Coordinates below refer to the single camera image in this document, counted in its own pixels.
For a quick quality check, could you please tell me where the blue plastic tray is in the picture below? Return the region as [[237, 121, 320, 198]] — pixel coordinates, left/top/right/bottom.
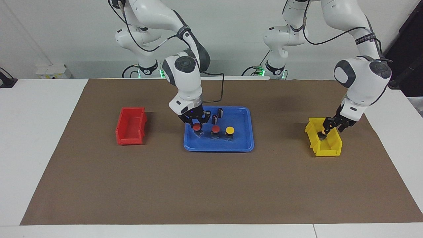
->
[[183, 105, 255, 152]]

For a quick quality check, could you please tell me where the yellow plastic bin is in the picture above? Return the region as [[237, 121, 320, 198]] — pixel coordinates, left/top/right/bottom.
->
[[304, 117, 343, 157]]

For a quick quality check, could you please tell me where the red plastic bin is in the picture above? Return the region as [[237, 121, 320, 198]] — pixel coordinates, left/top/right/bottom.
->
[[115, 106, 147, 146]]

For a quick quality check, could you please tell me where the brown paper mat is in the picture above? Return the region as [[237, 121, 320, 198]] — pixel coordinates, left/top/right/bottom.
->
[[20, 79, 423, 226]]

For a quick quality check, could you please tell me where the black background equipment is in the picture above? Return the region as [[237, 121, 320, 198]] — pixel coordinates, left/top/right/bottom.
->
[[385, 13, 423, 98]]

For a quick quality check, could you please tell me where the white power box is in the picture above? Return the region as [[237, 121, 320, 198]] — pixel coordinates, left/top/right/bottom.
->
[[36, 64, 73, 79]]

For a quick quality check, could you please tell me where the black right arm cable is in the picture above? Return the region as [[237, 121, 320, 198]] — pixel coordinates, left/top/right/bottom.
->
[[108, 0, 225, 103]]

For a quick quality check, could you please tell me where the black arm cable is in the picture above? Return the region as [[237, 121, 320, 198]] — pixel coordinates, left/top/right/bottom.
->
[[108, 0, 225, 103], [283, 0, 393, 63]]

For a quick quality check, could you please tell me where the black left base cable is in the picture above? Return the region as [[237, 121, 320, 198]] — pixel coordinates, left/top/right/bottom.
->
[[241, 51, 270, 77]]

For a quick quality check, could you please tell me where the black base cable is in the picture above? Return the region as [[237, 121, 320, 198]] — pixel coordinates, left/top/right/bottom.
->
[[122, 64, 139, 79], [241, 51, 270, 77]]

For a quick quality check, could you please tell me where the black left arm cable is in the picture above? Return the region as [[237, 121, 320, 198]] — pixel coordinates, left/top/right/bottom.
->
[[283, 0, 393, 63]]

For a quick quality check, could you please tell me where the black right base cable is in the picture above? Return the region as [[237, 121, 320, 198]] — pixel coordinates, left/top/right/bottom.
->
[[122, 64, 139, 79]]

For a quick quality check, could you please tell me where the black clamp bracket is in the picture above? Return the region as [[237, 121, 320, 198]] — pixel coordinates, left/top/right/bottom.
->
[[0, 68, 18, 88]]

